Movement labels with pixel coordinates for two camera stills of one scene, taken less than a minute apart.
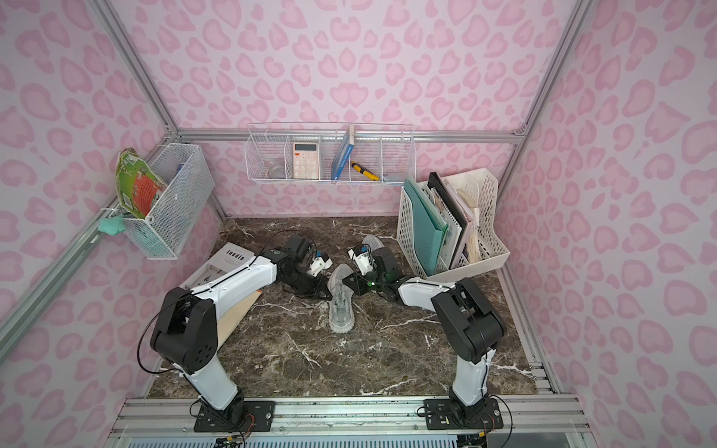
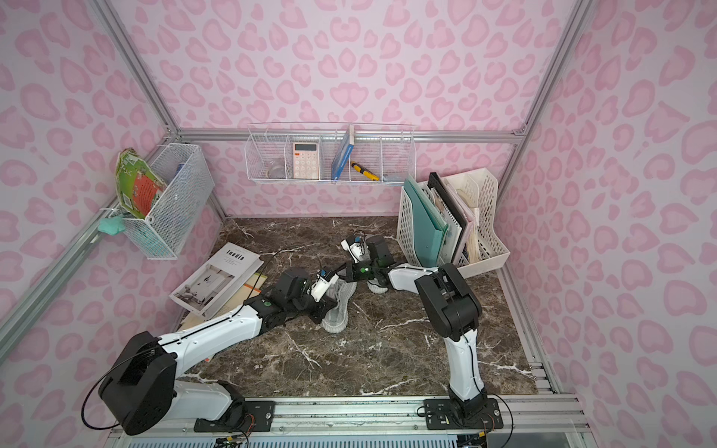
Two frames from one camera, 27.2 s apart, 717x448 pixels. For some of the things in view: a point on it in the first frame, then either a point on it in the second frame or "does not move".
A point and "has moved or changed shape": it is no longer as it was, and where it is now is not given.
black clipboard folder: x=439 y=186 does not move
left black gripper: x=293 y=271 → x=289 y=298
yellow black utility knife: x=370 y=175 does not move
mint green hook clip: x=112 y=226 does not move
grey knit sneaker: x=342 y=313 has moved or changed shape
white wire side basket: x=189 y=181 does not move
